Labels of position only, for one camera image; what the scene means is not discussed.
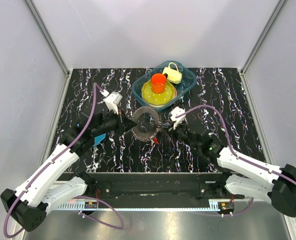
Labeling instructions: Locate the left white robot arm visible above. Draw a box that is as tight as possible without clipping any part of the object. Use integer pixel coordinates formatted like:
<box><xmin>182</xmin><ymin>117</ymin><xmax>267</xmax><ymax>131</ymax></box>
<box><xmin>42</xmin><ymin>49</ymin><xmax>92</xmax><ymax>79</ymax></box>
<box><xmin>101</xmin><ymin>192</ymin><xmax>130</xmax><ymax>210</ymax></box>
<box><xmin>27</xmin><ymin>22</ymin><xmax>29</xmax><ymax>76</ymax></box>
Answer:
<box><xmin>1</xmin><ymin>110</ymin><xmax>137</xmax><ymax>232</ymax></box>

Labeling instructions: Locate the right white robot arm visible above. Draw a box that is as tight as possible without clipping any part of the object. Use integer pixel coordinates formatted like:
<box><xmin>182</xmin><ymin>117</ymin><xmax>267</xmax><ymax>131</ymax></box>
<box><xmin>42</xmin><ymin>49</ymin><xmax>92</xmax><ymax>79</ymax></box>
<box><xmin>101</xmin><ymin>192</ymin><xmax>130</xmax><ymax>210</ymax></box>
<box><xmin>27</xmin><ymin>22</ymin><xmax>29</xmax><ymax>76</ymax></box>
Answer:
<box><xmin>165</xmin><ymin>123</ymin><xmax>296</xmax><ymax>218</ymax></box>

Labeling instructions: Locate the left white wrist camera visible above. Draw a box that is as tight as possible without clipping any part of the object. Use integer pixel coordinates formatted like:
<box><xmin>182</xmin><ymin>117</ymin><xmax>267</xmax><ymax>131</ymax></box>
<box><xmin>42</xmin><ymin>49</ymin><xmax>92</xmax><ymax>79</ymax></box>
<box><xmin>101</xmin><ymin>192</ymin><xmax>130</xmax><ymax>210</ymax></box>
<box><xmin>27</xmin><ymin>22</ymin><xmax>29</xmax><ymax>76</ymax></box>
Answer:
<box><xmin>101</xmin><ymin>90</ymin><xmax>122</xmax><ymax>115</ymax></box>

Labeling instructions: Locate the cream yellow mug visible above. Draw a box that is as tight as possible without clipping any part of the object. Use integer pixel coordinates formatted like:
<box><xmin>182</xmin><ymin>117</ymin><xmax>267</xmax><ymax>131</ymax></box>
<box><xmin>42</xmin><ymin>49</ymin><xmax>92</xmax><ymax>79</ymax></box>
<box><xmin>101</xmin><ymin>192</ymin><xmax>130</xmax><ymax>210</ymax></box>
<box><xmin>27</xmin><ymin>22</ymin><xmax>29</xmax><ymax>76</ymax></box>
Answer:
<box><xmin>162</xmin><ymin>62</ymin><xmax>182</xmax><ymax>85</ymax></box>

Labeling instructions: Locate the yellow dotted plate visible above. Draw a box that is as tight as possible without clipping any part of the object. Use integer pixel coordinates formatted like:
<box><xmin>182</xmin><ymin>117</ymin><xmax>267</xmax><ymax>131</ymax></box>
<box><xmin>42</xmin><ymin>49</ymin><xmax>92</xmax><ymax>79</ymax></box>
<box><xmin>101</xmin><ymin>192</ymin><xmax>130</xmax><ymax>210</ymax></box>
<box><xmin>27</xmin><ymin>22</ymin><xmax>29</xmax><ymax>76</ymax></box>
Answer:
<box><xmin>141</xmin><ymin>81</ymin><xmax>177</xmax><ymax>106</ymax></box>

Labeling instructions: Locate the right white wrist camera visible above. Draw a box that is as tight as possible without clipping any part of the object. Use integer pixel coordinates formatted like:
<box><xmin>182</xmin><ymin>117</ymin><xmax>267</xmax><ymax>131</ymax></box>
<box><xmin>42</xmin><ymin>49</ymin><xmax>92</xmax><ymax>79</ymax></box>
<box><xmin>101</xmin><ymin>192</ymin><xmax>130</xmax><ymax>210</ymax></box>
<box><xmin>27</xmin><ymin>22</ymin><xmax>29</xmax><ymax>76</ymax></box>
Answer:
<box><xmin>170</xmin><ymin>106</ymin><xmax>186</xmax><ymax>130</ymax></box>

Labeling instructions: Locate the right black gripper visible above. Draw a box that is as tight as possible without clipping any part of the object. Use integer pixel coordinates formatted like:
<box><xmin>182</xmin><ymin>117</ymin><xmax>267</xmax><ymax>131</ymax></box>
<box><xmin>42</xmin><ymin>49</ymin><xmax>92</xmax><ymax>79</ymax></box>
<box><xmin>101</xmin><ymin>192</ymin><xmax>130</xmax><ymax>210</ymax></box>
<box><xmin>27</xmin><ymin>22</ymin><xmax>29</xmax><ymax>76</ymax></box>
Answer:
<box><xmin>163</xmin><ymin>118</ymin><xmax>200</xmax><ymax>152</ymax></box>

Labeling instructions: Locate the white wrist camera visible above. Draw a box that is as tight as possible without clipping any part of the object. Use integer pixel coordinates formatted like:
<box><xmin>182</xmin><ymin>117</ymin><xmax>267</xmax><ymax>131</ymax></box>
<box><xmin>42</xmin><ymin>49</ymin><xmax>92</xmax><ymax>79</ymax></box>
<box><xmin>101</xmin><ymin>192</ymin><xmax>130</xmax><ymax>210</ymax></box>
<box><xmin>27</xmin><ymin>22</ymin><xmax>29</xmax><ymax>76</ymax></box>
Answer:
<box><xmin>101</xmin><ymin>90</ymin><xmax>122</xmax><ymax>115</ymax></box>
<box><xmin>170</xmin><ymin>106</ymin><xmax>186</xmax><ymax>130</ymax></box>

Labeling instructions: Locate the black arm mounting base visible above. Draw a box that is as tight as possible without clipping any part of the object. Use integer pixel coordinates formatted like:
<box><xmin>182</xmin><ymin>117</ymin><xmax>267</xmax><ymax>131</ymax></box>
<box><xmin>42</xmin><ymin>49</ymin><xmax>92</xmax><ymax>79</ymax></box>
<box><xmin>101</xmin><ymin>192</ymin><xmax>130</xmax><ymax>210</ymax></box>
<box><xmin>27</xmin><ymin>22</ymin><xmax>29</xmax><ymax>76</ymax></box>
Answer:
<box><xmin>59</xmin><ymin>172</ymin><xmax>232</xmax><ymax>199</ymax></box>

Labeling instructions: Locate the large ring of keys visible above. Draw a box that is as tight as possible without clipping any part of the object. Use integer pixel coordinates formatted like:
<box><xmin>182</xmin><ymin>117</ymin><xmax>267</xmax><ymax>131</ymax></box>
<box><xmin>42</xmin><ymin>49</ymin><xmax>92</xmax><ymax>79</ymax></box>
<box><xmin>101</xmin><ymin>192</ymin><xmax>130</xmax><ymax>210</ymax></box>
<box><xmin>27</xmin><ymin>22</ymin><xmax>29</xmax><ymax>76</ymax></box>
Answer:
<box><xmin>132</xmin><ymin>105</ymin><xmax>172</xmax><ymax>143</ymax></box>

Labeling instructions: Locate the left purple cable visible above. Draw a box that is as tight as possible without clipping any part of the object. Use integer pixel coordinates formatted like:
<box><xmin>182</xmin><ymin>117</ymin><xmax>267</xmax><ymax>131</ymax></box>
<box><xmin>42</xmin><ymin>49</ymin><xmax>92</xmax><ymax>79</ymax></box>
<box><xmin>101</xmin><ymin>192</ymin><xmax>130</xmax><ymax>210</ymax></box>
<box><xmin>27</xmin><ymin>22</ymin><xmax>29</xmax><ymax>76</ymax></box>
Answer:
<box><xmin>3</xmin><ymin>82</ymin><xmax>125</xmax><ymax>238</ymax></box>

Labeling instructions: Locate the teal transparent plastic bin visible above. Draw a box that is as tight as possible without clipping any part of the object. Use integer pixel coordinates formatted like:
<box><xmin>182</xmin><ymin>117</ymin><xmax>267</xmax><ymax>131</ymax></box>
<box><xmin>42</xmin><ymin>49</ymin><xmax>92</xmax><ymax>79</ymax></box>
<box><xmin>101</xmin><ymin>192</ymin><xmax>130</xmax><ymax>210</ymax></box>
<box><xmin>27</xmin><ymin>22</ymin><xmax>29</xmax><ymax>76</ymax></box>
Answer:
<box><xmin>132</xmin><ymin>60</ymin><xmax>197</xmax><ymax>112</ymax></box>

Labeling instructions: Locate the blue dotted plate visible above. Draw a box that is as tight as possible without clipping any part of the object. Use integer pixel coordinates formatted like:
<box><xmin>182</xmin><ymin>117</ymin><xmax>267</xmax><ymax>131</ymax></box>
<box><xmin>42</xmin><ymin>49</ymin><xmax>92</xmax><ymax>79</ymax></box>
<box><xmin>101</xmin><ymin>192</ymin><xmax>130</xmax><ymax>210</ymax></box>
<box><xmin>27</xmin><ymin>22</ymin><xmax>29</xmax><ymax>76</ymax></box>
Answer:
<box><xmin>94</xmin><ymin>133</ymin><xmax>106</xmax><ymax>146</ymax></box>

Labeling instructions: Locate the orange cup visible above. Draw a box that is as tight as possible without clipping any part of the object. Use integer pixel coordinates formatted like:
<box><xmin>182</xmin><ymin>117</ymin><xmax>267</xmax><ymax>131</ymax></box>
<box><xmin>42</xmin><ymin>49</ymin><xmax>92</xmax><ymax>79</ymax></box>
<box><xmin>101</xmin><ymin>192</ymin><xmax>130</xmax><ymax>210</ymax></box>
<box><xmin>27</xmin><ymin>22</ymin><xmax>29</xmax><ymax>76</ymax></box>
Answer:
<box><xmin>151</xmin><ymin>73</ymin><xmax>167</xmax><ymax>94</ymax></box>

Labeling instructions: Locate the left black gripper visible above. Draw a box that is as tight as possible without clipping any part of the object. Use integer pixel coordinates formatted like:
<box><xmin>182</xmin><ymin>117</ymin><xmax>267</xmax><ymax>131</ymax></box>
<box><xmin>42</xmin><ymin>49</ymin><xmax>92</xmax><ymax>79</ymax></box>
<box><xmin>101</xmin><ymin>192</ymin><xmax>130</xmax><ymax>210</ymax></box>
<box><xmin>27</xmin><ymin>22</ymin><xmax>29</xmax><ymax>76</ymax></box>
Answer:
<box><xmin>92</xmin><ymin>106</ymin><xmax>138</xmax><ymax>137</ymax></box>

